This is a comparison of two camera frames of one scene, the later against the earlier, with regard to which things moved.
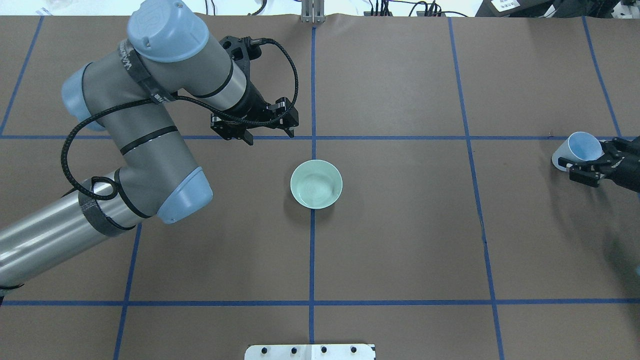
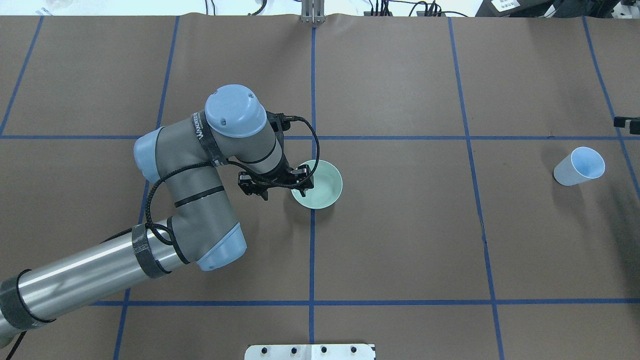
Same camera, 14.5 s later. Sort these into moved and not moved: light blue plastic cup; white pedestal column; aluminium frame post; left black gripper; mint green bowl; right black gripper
Moved: light blue plastic cup; right black gripper; left black gripper
Not moved: white pedestal column; aluminium frame post; mint green bowl
